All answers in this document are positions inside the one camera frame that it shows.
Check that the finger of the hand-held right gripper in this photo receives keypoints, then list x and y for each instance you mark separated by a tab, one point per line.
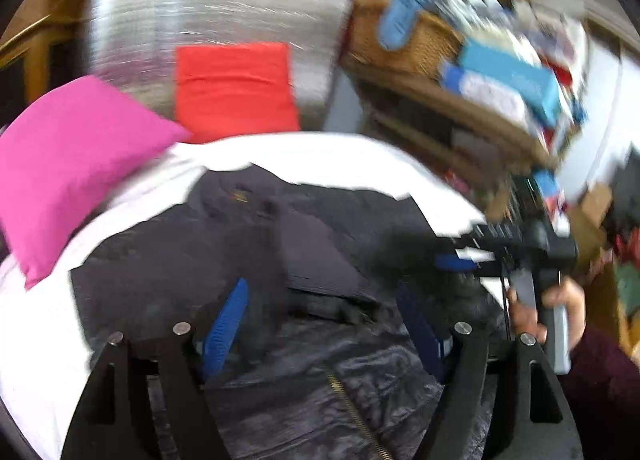
457	262
482	237

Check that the wooden shelf unit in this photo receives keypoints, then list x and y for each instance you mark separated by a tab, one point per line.
440	130

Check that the person's right hand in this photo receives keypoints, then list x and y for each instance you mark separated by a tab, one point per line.
570	307

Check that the light blue box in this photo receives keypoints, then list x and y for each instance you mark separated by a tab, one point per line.
510	72

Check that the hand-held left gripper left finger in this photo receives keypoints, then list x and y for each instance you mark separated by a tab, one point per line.
227	325

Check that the black quilted jacket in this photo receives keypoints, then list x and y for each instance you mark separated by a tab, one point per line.
300	290

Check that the person's right forearm maroon sleeve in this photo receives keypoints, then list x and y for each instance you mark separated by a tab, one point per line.
607	390

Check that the red pillow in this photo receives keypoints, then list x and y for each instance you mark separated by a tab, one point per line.
235	90

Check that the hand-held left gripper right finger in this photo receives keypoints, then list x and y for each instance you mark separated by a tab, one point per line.
422	335

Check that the pink pillow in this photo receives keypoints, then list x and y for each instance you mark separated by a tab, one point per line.
65	165

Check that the wicker basket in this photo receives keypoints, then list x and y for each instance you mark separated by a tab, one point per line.
400	40

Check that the cardboard box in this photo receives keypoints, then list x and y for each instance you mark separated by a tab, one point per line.
590	220

